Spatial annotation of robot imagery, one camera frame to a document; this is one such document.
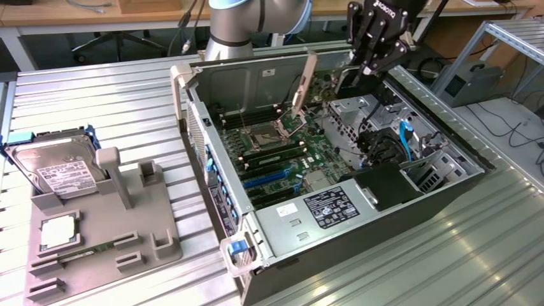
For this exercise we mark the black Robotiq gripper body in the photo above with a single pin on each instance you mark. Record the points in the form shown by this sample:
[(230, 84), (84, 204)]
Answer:
[(392, 16)]

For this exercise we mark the Nvidia graphics card with bracket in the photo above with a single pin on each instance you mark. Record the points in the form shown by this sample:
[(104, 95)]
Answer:
[(306, 75)]

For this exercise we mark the perforated metal drive cage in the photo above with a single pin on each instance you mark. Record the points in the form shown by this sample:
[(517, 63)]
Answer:
[(344, 127)]

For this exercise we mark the metal socket cover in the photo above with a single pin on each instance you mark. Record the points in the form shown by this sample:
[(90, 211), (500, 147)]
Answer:
[(281, 128)]

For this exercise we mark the black RAM slot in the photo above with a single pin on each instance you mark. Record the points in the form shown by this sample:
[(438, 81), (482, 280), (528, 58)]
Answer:
[(250, 119), (273, 157), (248, 114), (252, 122), (269, 151), (272, 154)]

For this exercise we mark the green motherboard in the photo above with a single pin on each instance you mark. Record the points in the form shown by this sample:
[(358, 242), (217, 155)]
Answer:
[(305, 153)]

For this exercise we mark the thin metal locking lever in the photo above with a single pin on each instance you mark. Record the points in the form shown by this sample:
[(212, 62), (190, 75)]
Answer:
[(244, 119)]

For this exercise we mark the metal disk bay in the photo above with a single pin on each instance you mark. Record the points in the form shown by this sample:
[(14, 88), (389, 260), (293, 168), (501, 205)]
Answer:
[(458, 165)]

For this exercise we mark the CPU socket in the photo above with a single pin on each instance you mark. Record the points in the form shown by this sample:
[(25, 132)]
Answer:
[(265, 137)]

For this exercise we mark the black plastic air shroud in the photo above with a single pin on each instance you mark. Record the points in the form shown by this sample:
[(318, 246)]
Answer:
[(382, 185)]

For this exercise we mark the installed RAM stick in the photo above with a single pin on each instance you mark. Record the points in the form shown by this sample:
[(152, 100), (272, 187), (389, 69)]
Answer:
[(277, 160)]

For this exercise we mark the silver chipset heat sink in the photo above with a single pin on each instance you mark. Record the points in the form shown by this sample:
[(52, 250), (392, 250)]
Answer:
[(317, 180)]

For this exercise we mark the long black expansion slot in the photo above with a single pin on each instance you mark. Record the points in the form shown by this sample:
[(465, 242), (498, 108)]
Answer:
[(277, 201), (261, 170), (272, 193)]

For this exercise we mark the blue expansion slot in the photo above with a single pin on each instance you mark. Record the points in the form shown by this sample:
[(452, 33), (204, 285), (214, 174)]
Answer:
[(265, 177)]

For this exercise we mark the blue slot latch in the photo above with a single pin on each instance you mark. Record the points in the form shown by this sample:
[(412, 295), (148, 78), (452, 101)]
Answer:
[(208, 169), (229, 208), (206, 150), (224, 196), (218, 185)]

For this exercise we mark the brown cardboard box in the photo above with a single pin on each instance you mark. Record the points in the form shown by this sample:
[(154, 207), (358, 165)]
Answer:
[(133, 6)]

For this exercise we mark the black office chair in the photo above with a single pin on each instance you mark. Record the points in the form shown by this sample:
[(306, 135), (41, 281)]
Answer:
[(120, 41)]

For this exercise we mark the grey power supply unit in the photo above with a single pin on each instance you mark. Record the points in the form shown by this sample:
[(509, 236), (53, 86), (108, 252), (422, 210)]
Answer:
[(297, 229)]

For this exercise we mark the grey metal PC case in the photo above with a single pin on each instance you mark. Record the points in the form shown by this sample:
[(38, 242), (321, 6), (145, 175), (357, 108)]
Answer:
[(340, 271)]

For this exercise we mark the light wooden desk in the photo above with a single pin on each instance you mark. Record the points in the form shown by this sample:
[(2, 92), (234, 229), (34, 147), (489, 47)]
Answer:
[(64, 16)]

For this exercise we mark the blue case release latch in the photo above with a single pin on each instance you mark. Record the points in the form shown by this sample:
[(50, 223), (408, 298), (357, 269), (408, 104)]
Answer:
[(237, 248)]

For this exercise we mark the hard disk in blue caddy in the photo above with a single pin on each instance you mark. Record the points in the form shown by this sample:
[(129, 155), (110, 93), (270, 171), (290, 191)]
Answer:
[(54, 165)]

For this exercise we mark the grey plastic parts rack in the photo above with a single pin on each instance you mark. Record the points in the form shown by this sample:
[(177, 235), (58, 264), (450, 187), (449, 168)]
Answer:
[(105, 229)]

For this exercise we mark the silver CPU chip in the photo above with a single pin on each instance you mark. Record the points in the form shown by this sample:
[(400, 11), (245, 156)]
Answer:
[(58, 231)]

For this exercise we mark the green loose RAM stick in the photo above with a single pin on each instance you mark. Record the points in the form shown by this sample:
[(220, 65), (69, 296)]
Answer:
[(84, 252)]

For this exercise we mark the aluminium slat frame table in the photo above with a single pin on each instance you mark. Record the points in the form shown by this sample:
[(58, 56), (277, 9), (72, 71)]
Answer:
[(513, 35)]

